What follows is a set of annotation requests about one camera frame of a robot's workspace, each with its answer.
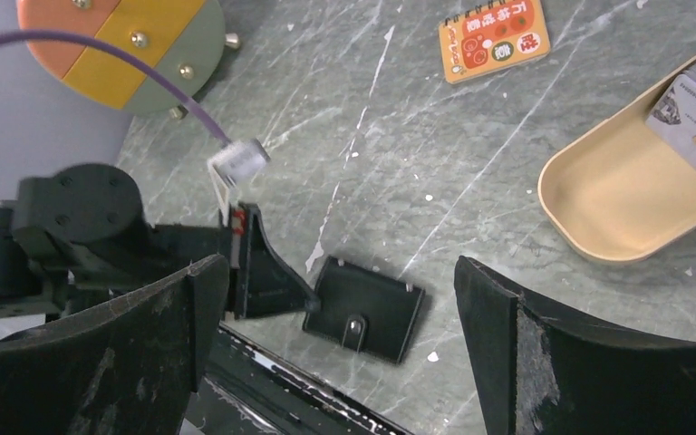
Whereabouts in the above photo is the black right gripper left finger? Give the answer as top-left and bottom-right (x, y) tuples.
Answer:
(0, 255), (229, 434)

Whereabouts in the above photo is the round cabinet with coloured drawers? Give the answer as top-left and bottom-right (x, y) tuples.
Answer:
(16, 0), (241, 119)

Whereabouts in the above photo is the beige oval tray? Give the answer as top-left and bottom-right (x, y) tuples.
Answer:
(536, 70), (696, 265)

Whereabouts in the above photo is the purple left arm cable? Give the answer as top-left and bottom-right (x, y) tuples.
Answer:
(0, 30), (232, 147)

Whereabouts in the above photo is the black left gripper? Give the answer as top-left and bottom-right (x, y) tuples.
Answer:
(0, 163), (322, 336)

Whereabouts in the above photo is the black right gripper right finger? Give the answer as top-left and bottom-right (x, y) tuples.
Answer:
(454, 256), (696, 434)

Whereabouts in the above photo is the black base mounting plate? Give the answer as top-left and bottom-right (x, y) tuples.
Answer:
(181, 324), (409, 435)

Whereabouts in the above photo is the black leather card holder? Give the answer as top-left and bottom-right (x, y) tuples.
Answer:
(302, 256), (426, 365)

